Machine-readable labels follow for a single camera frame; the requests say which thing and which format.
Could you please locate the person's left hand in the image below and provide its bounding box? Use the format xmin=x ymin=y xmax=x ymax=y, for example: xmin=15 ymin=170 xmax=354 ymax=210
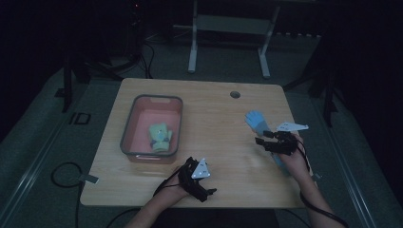
xmin=157 ymin=175 xmax=192 ymax=207

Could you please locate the black floor cable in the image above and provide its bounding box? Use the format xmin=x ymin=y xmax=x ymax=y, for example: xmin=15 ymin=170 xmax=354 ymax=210
xmin=50 ymin=161 xmax=85 ymax=228

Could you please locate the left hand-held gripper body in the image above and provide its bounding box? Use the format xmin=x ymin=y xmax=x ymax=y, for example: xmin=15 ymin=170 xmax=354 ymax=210
xmin=177 ymin=156 xmax=212 ymax=203

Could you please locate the black cable bundle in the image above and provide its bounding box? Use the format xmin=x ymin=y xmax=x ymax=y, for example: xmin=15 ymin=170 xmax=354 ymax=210
xmin=125 ymin=39 xmax=157 ymax=80

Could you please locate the hand-held gripper cable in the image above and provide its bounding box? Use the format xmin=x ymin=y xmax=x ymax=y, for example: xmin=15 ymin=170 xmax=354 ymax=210
xmin=153 ymin=165 xmax=184 ymax=198
xmin=296 ymin=139 xmax=351 ymax=228

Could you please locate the black stand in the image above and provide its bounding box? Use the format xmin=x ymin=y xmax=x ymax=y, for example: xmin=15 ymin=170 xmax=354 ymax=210
xmin=282 ymin=31 xmax=344 ymax=128
xmin=54 ymin=56 xmax=125 ymax=114

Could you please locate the plain blue glove grey cuff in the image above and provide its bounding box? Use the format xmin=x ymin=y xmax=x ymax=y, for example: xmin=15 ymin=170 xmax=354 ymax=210
xmin=244 ymin=109 xmax=272 ymax=138

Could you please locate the left hand-held gripper cable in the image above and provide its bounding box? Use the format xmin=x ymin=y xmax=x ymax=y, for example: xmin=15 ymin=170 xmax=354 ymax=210
xmin=153 ymin=165 xmax=184 ymax=198

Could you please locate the blue glove with face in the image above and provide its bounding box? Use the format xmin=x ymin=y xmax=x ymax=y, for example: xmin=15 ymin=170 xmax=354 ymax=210
xmin=270 ymin=152 xmax=292 ymax=177

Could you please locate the pink bin with grey rim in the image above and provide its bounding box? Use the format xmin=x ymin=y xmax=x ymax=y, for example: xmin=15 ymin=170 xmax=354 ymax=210
xmin=119 ymin=94 xmax=184 ymax=165

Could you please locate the green glove with face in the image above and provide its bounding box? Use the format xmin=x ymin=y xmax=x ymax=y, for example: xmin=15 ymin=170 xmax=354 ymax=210
xmin=149 ymin=123 xmax=174 ymax=154

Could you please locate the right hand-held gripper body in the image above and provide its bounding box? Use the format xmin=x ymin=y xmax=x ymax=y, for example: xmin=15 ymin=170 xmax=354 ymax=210
xmin=267 ymin=122 xmax=310 ymax=157

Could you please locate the right hand-held gripper cable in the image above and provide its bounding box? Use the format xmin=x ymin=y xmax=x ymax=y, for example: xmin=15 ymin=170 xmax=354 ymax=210
xmin=296 ymin=139 xmax=351 ymax=228

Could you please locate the white metal stand frame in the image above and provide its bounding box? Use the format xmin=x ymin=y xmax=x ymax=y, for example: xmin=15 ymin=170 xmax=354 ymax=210
xmin=172 ymin=0 xmax=281 ymax=80

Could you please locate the person's dark clothing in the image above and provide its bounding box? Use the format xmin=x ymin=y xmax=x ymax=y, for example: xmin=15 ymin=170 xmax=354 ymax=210
xmin=158 ymin=208 xmax=280 ymax=228

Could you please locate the person's right hand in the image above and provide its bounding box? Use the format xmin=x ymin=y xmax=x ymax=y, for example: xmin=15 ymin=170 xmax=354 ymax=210
xmin=278 ymin=133 xmax=311 ymax=186

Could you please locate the plain green glove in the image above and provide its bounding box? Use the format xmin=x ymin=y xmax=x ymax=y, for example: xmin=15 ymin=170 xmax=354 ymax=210
xmin=148 ymin=123 xmax=165 ymax=136

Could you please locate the dark device with red light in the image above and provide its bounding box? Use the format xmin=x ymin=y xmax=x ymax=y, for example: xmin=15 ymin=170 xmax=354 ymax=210
xmin=127 ymin=0 xmax=146 ymax=36

